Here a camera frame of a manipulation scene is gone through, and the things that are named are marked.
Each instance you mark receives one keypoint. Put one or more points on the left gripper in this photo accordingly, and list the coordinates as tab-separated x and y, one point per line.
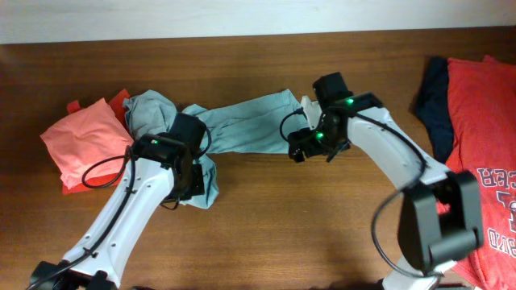
198	188

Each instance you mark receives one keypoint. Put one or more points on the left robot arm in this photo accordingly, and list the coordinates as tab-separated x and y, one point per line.
156	169

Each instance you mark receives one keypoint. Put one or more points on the red printed t-shirt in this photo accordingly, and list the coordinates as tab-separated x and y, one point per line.
481	104

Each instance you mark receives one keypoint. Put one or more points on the dark navy garment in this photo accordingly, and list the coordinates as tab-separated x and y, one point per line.
431	108

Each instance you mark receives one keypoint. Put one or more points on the folded salmon pink shirt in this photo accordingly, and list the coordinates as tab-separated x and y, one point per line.
79	140

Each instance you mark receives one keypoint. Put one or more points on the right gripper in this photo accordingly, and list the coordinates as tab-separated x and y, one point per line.
311	147

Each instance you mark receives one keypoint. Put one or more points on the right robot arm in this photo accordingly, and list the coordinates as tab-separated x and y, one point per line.
440	219

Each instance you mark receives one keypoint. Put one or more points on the grey t-shirt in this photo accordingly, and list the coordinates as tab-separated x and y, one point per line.
255	126

